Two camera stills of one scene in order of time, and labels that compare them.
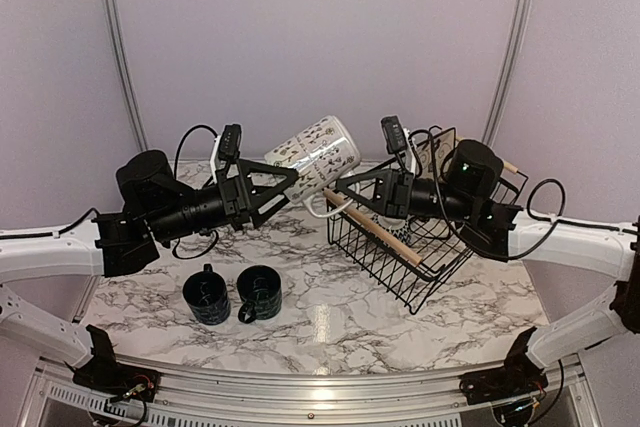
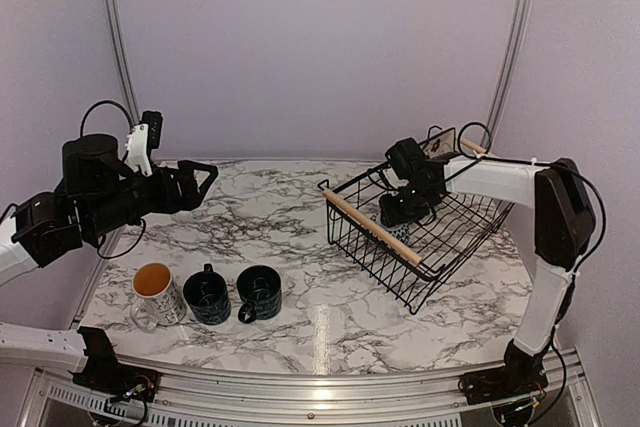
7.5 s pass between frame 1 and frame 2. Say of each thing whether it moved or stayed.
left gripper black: moved
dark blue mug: stayed
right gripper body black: moved
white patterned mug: moved
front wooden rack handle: stayed
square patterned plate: stayed
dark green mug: stayed
